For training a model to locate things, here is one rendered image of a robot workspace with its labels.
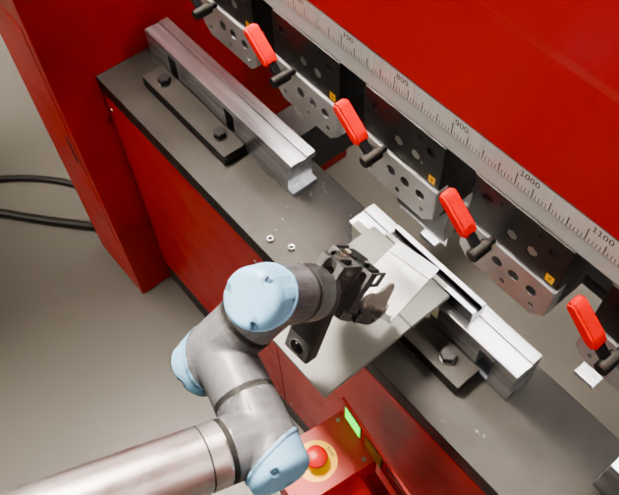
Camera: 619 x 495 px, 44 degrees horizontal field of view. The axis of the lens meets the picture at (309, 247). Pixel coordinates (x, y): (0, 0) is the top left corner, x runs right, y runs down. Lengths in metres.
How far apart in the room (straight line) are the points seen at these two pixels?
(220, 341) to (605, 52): 0.50
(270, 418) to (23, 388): 1.62
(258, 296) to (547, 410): 0.63
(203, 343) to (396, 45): 0.42
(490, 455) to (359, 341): 0.28
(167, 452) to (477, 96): 0.50
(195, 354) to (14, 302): 1.69
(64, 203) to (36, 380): 0.65
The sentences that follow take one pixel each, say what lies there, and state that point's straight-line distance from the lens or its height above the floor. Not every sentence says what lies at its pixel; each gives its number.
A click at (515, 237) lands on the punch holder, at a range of 0.95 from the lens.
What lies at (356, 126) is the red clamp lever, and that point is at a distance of 1.03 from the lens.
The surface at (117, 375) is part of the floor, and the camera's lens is 2.33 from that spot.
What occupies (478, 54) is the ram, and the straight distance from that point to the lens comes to 0.83.
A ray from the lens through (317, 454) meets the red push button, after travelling 1.31.
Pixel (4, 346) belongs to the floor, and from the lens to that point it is 2.49.
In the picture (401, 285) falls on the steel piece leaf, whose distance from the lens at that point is 1.23.
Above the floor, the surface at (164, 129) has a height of 0.87.
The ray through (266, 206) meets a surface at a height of 0.87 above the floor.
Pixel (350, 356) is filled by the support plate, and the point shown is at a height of 1.00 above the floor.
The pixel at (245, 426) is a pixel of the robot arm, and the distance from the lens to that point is 0.84.
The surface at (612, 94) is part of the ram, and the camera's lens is 0.74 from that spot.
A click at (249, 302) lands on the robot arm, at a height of 1.33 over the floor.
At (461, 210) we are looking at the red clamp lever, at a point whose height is 1.30.
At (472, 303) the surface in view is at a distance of 1.24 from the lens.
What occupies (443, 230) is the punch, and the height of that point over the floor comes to 1.13.
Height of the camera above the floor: 2.06
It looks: 57 degrees down
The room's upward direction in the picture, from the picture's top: 4 degrees counter-clockwise
